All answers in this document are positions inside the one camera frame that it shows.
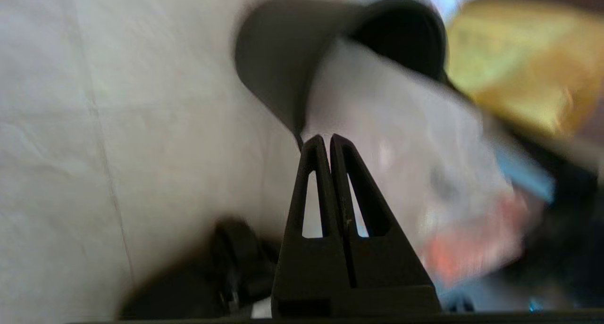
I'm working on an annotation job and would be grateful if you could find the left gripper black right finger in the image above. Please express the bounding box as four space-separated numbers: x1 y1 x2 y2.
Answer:
330 133 442 317

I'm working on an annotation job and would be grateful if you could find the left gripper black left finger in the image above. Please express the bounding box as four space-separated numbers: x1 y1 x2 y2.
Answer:
271 134 352 317

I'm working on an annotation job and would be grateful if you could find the white trash bag red cartoon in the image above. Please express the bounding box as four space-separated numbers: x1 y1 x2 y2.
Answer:
302 39 534 287

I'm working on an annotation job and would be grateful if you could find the black trash bin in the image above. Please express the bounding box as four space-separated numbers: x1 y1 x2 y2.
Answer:
235 0 449 141

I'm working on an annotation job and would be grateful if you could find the yellow fabric tote bag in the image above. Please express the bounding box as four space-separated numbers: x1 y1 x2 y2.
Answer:
446 0 604 136

